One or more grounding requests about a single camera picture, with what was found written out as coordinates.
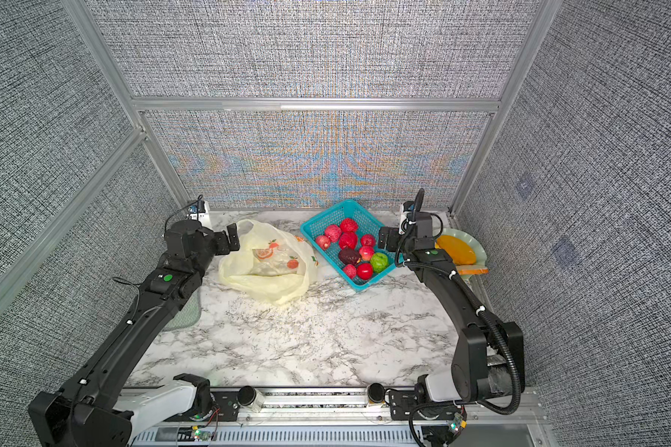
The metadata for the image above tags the right black knob on rail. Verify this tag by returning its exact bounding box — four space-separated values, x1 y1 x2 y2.
365 383 386 406

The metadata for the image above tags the translucent yellowish plastic bag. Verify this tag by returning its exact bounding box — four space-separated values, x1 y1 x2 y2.
217 219 319 305

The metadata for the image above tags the light green scalloped plate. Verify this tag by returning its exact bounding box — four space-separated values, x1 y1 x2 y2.
441 228 488 279

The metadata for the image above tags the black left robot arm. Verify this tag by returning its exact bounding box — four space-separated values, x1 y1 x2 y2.
28 220 240 446

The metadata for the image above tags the pink wrinkled fruit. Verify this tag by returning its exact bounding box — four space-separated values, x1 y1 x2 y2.
324 225 342 242

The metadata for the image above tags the wrinkled red fruit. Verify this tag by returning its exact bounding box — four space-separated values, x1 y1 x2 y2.
340 218 359 233

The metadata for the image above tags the round orange bread toy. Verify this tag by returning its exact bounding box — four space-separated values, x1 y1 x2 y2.
436 235 477 266

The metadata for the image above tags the orange toast slice toy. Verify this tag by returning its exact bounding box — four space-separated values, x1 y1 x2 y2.
456 264 489 277

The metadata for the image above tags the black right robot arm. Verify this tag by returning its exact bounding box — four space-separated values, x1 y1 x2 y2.
378 212 525 415

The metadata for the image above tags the green apple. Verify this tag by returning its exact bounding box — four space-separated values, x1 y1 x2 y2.
369 253 390 274

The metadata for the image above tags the black knob on rail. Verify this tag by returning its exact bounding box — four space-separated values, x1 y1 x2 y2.
365 383 386 406
237 386 266 413

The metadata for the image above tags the left black knob on rail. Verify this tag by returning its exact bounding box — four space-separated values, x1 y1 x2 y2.
237 386 266 413

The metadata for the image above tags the red apple with stem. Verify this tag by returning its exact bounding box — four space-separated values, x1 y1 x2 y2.
316 234 334 251

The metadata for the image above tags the dark purple wrinkled fruit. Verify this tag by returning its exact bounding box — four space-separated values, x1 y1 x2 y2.
338 247 362 266

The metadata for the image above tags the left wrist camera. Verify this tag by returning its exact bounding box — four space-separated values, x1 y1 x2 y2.
188 199 212 229

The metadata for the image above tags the green waffle cloth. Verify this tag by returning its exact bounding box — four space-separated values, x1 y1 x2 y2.
162 290 201 332

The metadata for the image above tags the teal plastic basket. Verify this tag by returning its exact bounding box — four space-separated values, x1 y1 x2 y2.
300 199 395 292

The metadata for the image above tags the aluminium front rail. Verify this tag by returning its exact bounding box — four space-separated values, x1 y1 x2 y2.
117 381 559 446

